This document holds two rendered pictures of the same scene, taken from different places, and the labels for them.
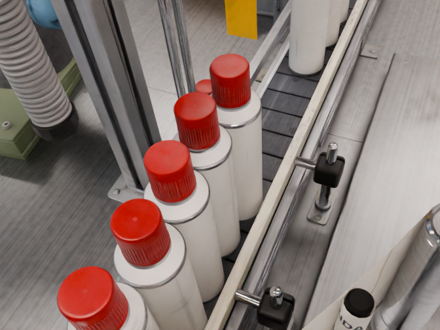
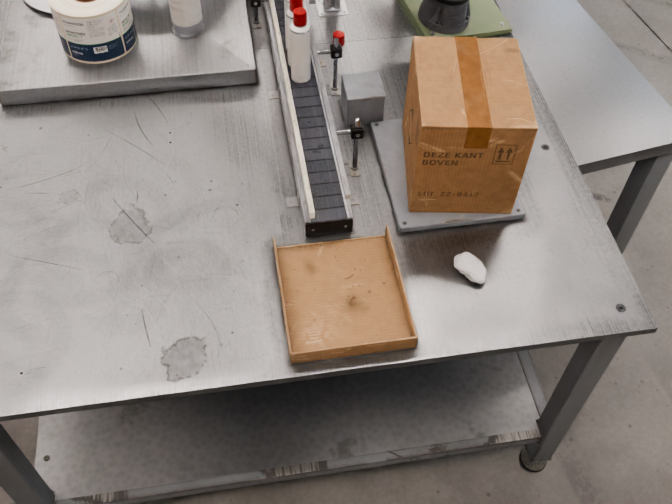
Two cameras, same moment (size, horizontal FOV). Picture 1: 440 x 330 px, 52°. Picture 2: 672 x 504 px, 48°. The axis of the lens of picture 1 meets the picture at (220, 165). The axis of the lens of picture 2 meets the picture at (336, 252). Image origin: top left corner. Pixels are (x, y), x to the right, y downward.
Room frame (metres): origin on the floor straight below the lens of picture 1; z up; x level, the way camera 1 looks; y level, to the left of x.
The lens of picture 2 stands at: (1.89, -1.17, 2.17)
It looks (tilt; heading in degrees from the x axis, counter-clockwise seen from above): 52 degrees down; 139
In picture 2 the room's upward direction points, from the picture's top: 2 degrees clockwise
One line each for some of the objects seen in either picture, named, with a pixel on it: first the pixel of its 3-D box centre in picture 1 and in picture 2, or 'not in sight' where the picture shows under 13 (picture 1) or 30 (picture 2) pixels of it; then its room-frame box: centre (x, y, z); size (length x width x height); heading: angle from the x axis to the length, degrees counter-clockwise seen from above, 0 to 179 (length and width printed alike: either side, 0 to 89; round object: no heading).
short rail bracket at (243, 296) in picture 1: (259, 308); not in sight; (0.16, -0.02, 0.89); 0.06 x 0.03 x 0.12; 60
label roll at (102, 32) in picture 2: not in sight; (93, 17); (0.17, -0.55, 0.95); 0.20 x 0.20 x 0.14
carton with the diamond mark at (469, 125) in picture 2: not in sight; (462, 125); (1.10, -0.10, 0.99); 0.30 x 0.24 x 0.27; 140
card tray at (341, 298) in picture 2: not in sight; (341, 290); (1.21, -0.55, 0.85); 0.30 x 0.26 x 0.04; 150
